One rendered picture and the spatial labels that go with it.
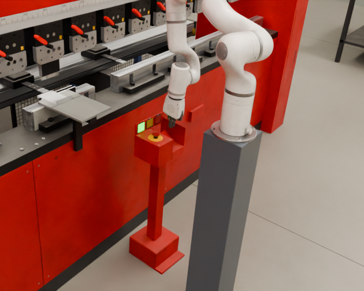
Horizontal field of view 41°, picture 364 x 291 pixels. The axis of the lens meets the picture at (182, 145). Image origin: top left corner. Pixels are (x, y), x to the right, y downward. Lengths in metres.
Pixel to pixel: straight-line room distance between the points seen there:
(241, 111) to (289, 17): 2.03
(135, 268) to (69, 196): 0.63
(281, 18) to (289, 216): 1.52
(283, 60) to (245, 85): 2.10
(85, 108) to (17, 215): 0.54
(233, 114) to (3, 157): 0.93
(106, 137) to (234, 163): 0.73
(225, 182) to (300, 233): 1.22
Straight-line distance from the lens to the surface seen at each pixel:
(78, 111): 2.10
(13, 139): 2.17
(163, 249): 2.70
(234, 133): 1.94
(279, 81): 4.00
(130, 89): 2.54
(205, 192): 2.11
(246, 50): 1.78
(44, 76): 2.20
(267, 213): 3.24
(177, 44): 2.19
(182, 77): 2.22
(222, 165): 1.99
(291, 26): 3.85
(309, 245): 3.09
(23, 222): 2.22
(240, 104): 1.88
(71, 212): 2.43
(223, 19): 1.90
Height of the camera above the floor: 1.94
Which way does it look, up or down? 30 degrees down
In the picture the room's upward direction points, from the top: 5 degrees clockwise
